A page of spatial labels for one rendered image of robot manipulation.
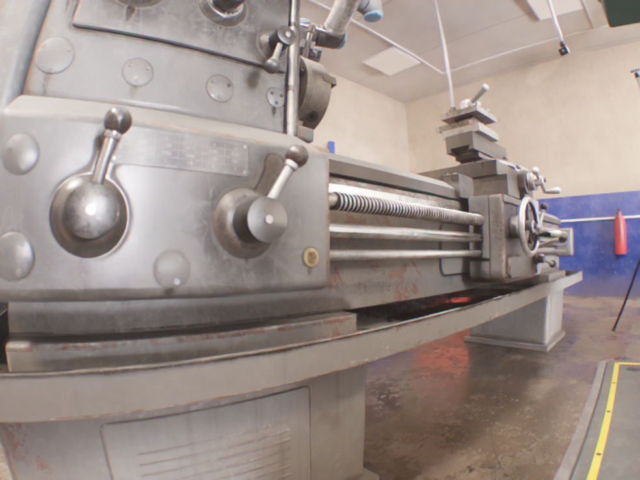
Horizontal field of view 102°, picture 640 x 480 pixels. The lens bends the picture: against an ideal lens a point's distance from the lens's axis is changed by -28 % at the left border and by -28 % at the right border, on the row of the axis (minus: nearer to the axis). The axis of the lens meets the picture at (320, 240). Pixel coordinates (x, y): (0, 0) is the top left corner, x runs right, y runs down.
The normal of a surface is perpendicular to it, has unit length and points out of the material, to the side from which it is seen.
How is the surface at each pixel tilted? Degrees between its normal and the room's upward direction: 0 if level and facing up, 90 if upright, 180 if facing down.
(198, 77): 90
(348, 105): 90
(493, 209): 90
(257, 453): 90
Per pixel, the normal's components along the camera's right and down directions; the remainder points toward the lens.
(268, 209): 0.62, -0.04
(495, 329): -0.78, -0.02
